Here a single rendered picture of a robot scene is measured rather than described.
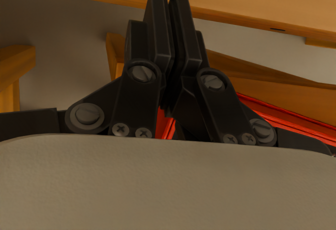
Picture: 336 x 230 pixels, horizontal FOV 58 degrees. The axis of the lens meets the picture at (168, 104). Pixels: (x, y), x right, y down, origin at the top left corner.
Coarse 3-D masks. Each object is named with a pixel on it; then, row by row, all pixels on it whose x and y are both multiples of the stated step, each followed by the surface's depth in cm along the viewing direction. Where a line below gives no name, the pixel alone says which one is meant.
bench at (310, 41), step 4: (308, 40) 122; (312, 40) 120; (316, 40) 118; (320, 40) 115; (324, 40) 113; (308, 44) 122; (312, 44) 120; (316, 44) 117; (320, 44) 115; (324, 44) 113; (328, 44) 111; (332, 44) 109; (332, 48) 118
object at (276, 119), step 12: (240, 96) 33; (252, 108) 23; (264, 108) 31; (276, 108) 34; (156, 120) 26; (168, 120) 22; (276, 120) 24; (288, 120) 24; (300, 120) 33; (312, 120) 36; (156, 132) 23; (168, 132) 22; (300, 132) 24; (312, 132) 25; (324, 132) 25
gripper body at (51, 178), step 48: (0, 144) 6; (48, 144) 6; (96, 144) 7; (144, 144) 7; (192, 144) 7; (240, 144) 8; (0, 192) 5; (48, 192) 6; (96, 192) 6; (144, 192) 6; (192, 192) 6; (240, 192) 6; (288, 192) 7
